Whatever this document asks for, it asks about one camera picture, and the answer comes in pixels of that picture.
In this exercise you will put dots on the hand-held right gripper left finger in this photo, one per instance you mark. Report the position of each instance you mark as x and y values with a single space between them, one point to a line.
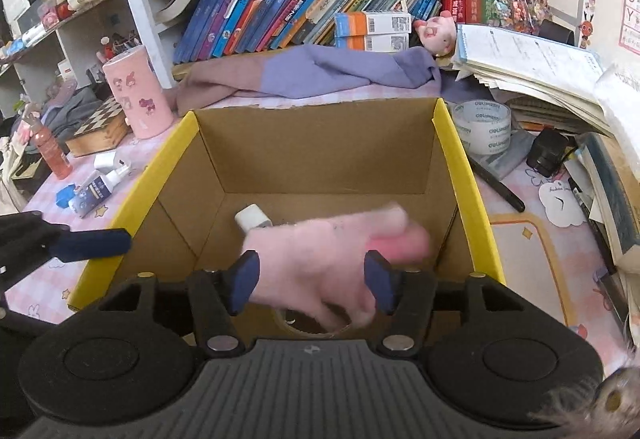
244 281

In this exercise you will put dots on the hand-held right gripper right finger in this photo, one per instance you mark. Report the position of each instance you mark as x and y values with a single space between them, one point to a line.
381 281

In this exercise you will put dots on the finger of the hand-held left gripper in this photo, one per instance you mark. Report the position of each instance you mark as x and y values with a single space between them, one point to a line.
95 244
20 314

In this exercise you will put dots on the small white spray bottle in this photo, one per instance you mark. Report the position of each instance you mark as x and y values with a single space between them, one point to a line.
95 194

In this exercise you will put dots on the white USB charger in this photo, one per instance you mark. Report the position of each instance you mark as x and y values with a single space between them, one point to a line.
252 218

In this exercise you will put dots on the pink plush glove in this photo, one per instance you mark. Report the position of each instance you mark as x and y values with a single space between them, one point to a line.
310 259

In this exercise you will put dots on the yellow cardboard box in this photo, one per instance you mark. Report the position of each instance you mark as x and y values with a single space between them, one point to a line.
325 159

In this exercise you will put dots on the pink cylinder container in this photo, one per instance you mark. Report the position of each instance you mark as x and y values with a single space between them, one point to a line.
137 89

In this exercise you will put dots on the blue small box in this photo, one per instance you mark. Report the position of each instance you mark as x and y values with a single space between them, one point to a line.
66 197

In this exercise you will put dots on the pink spray bottle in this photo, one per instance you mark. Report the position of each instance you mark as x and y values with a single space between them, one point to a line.
52 154

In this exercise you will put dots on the wooden chessboard box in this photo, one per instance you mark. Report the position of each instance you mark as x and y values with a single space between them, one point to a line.
97 129

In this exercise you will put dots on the grey cloth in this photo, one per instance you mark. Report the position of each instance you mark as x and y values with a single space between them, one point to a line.
75 111

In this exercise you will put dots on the black pen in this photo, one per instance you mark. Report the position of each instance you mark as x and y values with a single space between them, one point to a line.
497 186

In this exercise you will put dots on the clear tape roll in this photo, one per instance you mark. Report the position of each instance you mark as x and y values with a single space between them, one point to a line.
482 131

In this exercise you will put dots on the white cloud-shaped tag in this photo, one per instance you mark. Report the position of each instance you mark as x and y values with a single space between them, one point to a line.
562 204

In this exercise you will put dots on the pen holder with pens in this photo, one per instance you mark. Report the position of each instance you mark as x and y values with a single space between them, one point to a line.
120 46

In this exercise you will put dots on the mauve and lilac cloth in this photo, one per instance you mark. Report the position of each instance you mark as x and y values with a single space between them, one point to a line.
310 74

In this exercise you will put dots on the orange blue white box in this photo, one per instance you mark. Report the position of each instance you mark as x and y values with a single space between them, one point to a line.
372 43
372 23

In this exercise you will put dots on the white bookshelf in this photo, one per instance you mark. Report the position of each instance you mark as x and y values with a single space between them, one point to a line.
139 9

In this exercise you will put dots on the grey fur trim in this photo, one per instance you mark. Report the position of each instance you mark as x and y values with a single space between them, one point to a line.
590 399

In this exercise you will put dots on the pink pig plush toy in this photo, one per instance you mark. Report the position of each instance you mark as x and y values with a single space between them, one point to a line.
435 33

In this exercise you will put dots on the stack of papers and books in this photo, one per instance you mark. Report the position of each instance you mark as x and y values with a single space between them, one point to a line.
530 59

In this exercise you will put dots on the row of books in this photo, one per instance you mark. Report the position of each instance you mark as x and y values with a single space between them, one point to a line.
280 9

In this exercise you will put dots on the colourful spiky ornament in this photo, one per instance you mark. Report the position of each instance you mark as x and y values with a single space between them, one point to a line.
520 4

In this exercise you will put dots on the reindeer wall sticker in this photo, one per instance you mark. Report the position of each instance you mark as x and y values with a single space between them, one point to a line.
588 26

